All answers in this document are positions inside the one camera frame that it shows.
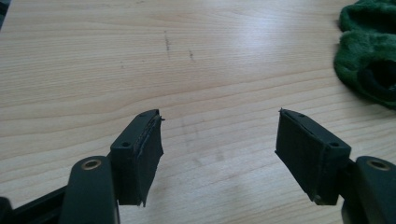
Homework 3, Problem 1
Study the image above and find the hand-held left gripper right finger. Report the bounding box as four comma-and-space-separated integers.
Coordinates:
275, 107, 352, 206

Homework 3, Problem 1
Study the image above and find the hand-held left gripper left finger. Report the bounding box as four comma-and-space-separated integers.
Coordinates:
109, 108, 165, 208

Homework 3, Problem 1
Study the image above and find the green fuzzy cloth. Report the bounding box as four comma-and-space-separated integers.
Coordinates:
332, 0, 396, 110

